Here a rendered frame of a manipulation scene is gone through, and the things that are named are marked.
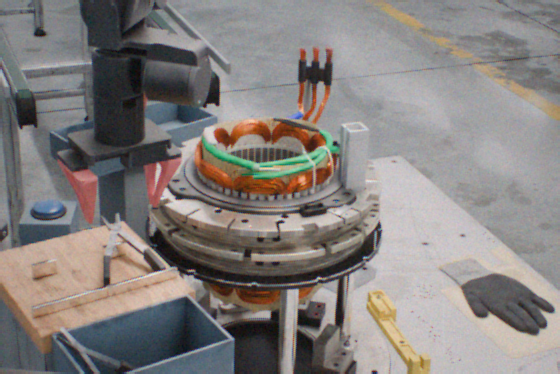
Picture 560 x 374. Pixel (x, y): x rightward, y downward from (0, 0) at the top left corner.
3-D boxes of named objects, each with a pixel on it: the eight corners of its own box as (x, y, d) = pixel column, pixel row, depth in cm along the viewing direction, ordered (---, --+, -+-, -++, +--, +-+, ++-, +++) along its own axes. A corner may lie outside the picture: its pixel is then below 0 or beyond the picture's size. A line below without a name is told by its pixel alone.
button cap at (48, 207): (65, 204, 148) (64, 198, 148) (60, 217, 145) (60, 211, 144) (36, 204, 148) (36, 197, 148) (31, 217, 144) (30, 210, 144)
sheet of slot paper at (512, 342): (608, 337, 168) (609, 334, 168) (507, 360, 161) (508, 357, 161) (503, 247, 193) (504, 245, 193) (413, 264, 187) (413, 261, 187)
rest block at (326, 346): (311, 372, 150) (312, 342, 148) (325, 352, 155) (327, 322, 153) (339, 380, 149) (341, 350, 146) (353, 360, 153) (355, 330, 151)
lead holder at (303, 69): (333, 86, 150) (334, 63, 148) (307, 89, 148) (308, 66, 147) (321, 77, 153) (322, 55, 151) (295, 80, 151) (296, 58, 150)
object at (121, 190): (180, 243, 191) (178, 96, 179) (217, 267, 184) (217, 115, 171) (60, 287, 176) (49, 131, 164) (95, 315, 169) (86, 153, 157)
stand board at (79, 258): (196, 308, 124) (196, 290, 123) (42, 355, 115) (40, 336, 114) (124, 236, 139) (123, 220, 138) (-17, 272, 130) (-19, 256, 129)
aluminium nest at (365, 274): (375, 277, 182) (376, 265, 181) (342, 296, 176) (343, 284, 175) (323, 252, 190) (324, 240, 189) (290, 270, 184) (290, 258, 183)
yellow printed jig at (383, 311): (433, 377, 157) (435, 358, 156) (411, 380, 156) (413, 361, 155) (382, 299, 176) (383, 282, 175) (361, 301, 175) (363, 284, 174)
